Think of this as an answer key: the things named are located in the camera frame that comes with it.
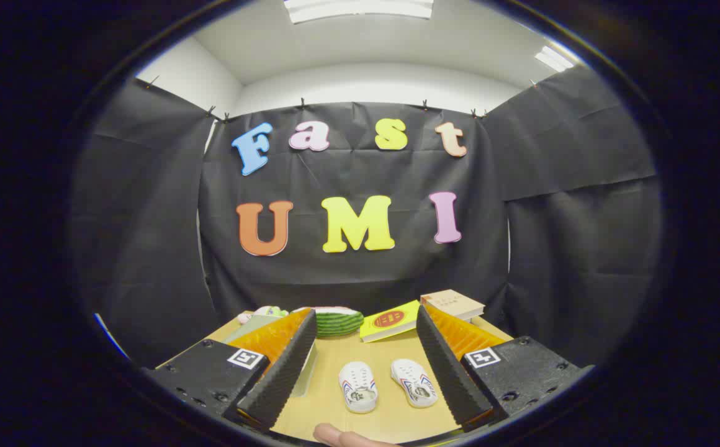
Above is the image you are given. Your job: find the pink green plush toy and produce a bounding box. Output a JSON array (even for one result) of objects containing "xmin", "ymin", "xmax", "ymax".
[{"xmin": 237, "ymin": 305, "xmax": 289, "ymax": 325}]

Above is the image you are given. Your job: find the watermelon slice plush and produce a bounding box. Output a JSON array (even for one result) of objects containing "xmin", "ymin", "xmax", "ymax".
[{"xmin": 292, "ymin": 305, "xmax": 366, "ymax": 338}]

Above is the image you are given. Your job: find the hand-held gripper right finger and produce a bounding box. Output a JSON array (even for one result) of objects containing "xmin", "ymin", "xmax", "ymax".
[{"xmin": 416, "ymin": 303, "xmax": 593, "ymax": 432}]

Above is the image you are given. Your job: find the beige fabric storage box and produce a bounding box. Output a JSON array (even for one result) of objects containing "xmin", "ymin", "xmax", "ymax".
[{"xmin": 223, "ymin": 314, "xmax": 319, "ymax": 398}]

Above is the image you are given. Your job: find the tan cover book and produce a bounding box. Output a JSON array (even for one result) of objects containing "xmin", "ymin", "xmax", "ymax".
[{"xmin": 420, "ymin": 289, "xmax": 486, "ymax": 322}]

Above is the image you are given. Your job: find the yellow book red circle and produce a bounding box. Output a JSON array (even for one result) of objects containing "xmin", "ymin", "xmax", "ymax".
[{"xmin": 359, "ymin": 300, "xmax": 421, "ymax": 343}]

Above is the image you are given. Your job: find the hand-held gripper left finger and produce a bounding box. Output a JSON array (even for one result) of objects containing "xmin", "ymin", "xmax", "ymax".
[{"xmin": 143, "ymin": 307, "xmax": 318, "ymax": 432}]

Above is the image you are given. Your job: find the white striped canvas shoe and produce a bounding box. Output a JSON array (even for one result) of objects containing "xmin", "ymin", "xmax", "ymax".
[
  {"xmin": 390, "ymin": 358, "xmax": 438, "ymax": 409},
  {"xmin": 338, "ymin": 362, "xmax": 378, "ymax": 413}
]

